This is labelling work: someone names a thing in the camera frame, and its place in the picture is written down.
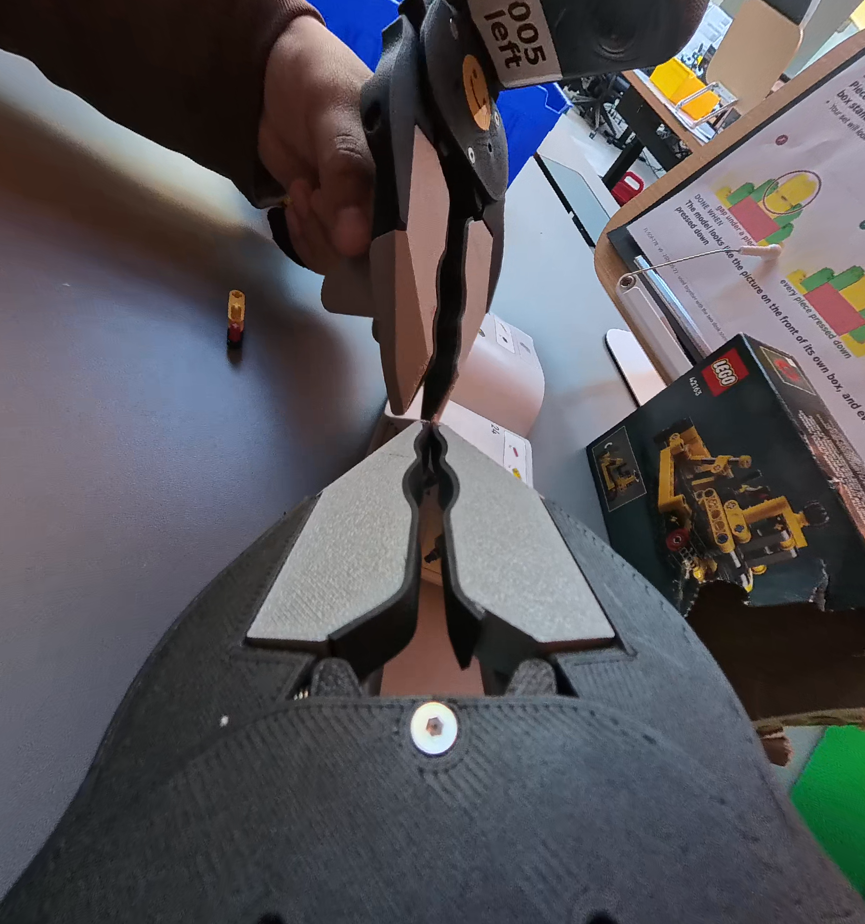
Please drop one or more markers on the blue plastic bin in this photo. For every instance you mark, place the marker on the blue plastic bin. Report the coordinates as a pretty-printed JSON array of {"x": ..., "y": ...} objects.
[{"x": 533, "y": 115}]

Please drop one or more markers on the yellow plastic bin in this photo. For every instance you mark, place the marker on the yellow plastic bin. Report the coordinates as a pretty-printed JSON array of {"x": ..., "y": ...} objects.
[{"x": 674, "y": 79}]

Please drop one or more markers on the beige chair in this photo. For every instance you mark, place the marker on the beige chair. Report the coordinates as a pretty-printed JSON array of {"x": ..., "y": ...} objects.
[{"x": 757, "y": 43}]

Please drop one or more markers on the metal clipboard clip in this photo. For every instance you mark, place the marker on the metal clipboard clip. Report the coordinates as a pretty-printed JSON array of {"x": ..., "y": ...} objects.
[{"x": 663, "y": 317}]

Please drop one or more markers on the white instruction booklet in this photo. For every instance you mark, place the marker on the white instruction booklet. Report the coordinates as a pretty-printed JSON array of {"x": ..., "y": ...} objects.
[{"x": 504, "y": 390}]

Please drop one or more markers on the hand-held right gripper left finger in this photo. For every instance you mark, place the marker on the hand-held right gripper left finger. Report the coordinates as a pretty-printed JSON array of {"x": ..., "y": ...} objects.
[{"x": 331, "y": 563}]

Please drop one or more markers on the small red object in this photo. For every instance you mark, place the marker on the small red object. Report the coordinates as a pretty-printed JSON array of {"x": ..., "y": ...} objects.
[{"x": 627, "y": 189}]

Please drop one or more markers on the black background desk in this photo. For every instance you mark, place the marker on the black background desk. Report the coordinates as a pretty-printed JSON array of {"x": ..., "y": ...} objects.
[{"x": 649, "y": 108}]

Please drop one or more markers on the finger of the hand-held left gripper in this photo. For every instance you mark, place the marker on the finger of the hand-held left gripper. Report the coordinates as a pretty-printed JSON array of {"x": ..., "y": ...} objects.
[
  {"x": 410, "y": 289},
  {"x": 475, "y": 281}
]

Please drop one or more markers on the green sheet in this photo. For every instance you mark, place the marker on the green sheet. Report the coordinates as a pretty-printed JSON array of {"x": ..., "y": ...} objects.
[{"x": 851, "y": 808}]

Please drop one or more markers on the grey flat panel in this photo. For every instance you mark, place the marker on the grey flat panel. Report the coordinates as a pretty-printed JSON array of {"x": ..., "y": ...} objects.
[{"x": 577, "y": 195}]

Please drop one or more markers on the printed instruction sheet on clipboard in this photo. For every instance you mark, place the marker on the printed instruction sheet on clipboard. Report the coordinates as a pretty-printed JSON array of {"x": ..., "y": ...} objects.
[{"x": 609, "y": 252}]

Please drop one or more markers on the dark lego box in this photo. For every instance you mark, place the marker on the dark lego box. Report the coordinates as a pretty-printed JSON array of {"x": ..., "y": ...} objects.
[{"x": 728, "y": 469}]

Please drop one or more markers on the small yellow red lego piece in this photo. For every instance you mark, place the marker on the small yellow red lego piece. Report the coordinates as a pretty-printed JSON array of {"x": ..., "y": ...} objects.
[{"x": 236, "y": 310}]

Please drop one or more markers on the person's left hand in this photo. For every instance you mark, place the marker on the person's left hand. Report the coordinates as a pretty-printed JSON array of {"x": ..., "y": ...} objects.
[{"x": 309, "y": 144}]

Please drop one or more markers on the person's left forearm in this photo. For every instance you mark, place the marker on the person's left forearm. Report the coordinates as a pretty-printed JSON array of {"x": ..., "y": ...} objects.
[{"x": 151, "y": 72}]

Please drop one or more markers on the white rounded flat plate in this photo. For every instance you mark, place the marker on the white rounded flat plate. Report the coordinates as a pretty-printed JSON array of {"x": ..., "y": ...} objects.
[{"x": 634, "y": 364}]

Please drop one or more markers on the black office chair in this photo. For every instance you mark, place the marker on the black office chair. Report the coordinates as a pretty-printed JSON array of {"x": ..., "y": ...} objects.
[{"x": 598, "y": 94}]

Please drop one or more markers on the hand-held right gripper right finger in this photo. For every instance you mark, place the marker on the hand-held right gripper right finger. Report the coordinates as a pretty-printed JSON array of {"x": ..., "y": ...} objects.
[{"x": 519, "y": 570}]

